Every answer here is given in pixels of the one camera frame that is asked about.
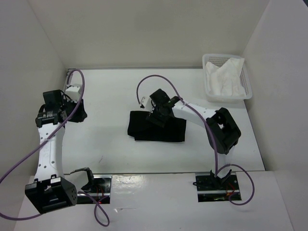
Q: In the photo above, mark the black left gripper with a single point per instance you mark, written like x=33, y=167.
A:
x=82, y=114

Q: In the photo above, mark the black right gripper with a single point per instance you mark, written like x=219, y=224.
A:
x=153, y=117

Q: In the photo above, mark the black skirt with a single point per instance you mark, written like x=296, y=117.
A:
x=142, y=130

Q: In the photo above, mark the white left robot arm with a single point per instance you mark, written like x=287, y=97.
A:
x=50, y=190

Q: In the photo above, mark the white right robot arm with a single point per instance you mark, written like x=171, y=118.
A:
x=222, y=131

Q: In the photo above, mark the white skirt in basket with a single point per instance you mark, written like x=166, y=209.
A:
x=225, y=80

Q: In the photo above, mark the white plastic basket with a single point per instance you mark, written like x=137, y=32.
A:
x=219, y=60

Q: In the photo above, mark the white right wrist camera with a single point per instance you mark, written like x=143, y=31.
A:
x=147, y=104

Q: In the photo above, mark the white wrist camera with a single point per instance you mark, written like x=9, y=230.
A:
x=147, y=104
x=74, y=92

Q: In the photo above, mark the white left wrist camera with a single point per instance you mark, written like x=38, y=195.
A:
x=74, y=92

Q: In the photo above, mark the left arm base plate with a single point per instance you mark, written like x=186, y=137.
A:
x=101, y=189

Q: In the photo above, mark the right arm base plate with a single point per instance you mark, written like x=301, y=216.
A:
x=207, y=191

